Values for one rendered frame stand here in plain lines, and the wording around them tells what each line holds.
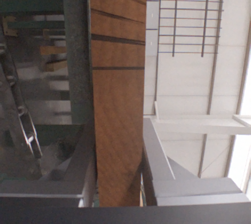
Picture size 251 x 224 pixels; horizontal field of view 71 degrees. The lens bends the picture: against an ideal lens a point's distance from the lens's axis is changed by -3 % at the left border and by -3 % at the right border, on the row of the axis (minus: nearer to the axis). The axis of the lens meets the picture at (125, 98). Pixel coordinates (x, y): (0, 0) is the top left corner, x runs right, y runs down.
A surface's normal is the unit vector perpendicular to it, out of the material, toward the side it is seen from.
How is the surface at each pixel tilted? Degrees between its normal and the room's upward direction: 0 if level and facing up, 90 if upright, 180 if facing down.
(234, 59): 87
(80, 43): 90
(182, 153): 87
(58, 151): 90
